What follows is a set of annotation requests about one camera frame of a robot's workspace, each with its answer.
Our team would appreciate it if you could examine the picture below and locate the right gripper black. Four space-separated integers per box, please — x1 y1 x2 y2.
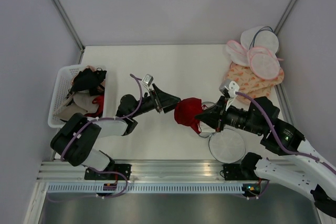
195 94 264 135

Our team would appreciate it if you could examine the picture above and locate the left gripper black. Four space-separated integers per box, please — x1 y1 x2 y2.
131 83 182 118

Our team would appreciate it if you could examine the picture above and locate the red bra from bag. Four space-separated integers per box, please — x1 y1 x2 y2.
174 98 203 135

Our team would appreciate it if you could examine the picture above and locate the white mesh laundry bag blue trim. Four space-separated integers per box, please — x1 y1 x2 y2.
199 122 246 164

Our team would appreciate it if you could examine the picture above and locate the right arm base black plate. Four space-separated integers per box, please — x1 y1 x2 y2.
219 164 253 181

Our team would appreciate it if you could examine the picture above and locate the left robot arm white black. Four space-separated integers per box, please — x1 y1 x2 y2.
50 84 181 180

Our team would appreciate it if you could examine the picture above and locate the left arm base black plate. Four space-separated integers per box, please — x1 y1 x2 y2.
84 164 131 181

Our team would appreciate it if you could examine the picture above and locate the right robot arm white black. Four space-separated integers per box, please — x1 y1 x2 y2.
195 96 335 217

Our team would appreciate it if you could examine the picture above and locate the floral orange laundry bag lower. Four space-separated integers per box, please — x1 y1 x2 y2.
236 87 271 105

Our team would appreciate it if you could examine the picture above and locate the floral orange laundry bag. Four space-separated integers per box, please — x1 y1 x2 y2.
236 87 271 105
225 63 284 94

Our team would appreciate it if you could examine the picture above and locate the floral orange laundry bag upper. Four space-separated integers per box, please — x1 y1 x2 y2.
225 63 284 94

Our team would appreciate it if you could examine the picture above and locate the red bra in basket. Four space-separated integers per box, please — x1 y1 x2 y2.
85 95 104 118

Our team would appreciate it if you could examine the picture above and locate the pink trimmed mesh bag back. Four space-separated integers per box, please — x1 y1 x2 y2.
225 40 249 67

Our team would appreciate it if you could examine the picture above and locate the pink trimmed mesh bag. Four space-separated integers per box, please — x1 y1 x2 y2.
225 40 249 67
247 47 283 80

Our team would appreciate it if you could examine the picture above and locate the pink trimmed mesh bag front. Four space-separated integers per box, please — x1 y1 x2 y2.
247 47 283 80

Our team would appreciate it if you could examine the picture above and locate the black bra in basket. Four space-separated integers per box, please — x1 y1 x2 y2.
70 68 107 96

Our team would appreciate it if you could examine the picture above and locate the beige bra in basket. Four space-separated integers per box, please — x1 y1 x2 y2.
53 93 99 121

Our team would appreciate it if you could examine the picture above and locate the white mesh bag blue zipper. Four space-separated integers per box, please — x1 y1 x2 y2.
240 26 279 53

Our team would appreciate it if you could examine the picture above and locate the white plastic basket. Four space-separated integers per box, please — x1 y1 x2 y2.
47 65 110 130

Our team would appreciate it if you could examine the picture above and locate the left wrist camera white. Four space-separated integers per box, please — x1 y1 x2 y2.
141 74 154 93

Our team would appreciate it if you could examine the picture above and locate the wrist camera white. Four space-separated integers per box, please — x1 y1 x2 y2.
219 79 239 110
141 74 154 93

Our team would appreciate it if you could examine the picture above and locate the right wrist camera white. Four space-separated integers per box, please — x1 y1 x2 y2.
219 79 239 110

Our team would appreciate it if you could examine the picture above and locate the white slotted cable duct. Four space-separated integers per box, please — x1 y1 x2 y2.
47 182 244 194

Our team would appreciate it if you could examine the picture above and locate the aluminium rail front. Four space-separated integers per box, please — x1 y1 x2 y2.
36 158 323 183

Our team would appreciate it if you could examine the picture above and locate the right aluminium frame post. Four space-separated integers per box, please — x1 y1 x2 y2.
274 0 298 35

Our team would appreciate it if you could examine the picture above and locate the aluminium frame post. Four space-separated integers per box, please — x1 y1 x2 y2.
274 0 298 35
51 0 85 52

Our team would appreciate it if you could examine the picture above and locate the left aluminium frame post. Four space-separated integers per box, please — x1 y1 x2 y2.
51 0 85 52

